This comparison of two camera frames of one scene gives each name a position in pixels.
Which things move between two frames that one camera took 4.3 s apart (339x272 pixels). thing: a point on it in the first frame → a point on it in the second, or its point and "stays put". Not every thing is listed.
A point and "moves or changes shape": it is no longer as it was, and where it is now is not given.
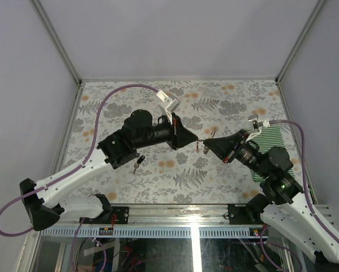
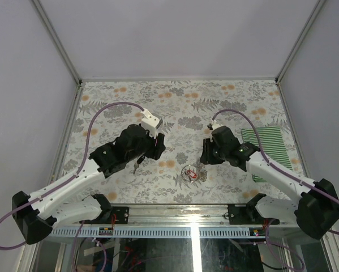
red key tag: x=197 y=146 → x=192 y=174
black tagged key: x=136 y=165 stays put
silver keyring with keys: x=206 y=149 moves or changes shape
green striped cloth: x=266 y=139 stays put
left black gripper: x=180 y=135 → x=158 y=146
